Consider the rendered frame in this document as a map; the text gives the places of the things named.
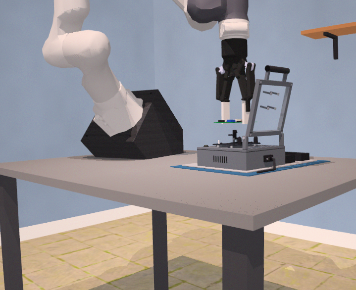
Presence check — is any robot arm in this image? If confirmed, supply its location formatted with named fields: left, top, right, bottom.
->
left=42, top=0, right=250, bottom=137

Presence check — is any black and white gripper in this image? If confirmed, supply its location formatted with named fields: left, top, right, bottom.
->
left=215, top=38, right=255, bottom=124

